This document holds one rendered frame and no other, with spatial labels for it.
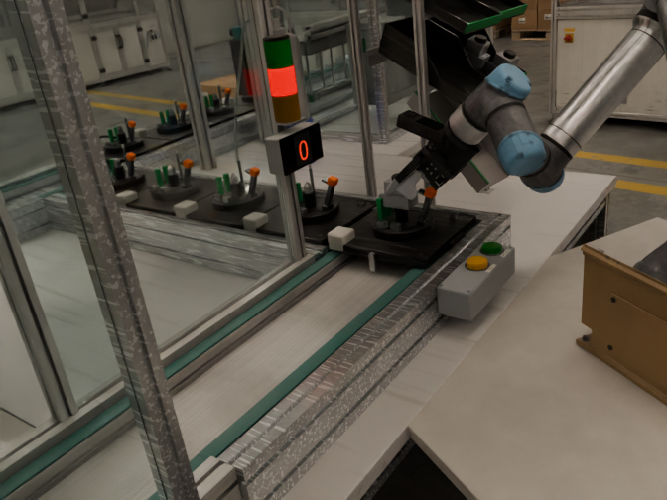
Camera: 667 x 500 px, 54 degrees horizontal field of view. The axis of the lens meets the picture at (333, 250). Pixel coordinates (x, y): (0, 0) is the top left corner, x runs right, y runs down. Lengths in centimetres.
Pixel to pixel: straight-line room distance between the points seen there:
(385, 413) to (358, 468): 13
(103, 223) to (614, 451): 76
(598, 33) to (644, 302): 455
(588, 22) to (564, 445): 474
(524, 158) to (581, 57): 449
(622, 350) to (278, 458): 58
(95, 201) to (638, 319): 82
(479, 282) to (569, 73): 454
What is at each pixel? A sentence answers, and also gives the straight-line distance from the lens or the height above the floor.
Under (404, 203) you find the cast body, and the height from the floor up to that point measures 104.
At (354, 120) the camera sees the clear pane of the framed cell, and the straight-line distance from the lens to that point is 254.
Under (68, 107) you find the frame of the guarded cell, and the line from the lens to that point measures 59.
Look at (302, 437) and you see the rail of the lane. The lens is 98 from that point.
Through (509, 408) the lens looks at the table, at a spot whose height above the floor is 86.
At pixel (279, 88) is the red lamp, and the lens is 126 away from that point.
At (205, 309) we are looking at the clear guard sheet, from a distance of 124.
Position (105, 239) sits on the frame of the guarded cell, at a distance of 62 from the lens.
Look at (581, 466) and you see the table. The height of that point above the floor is 86.
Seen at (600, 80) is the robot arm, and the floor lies 127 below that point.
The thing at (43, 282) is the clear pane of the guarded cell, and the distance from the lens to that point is 61.
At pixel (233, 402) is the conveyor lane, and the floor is 92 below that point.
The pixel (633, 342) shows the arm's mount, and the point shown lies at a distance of 115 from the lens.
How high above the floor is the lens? 156
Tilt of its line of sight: 25 degrees down
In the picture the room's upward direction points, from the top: 8 degrees counter-clockwise
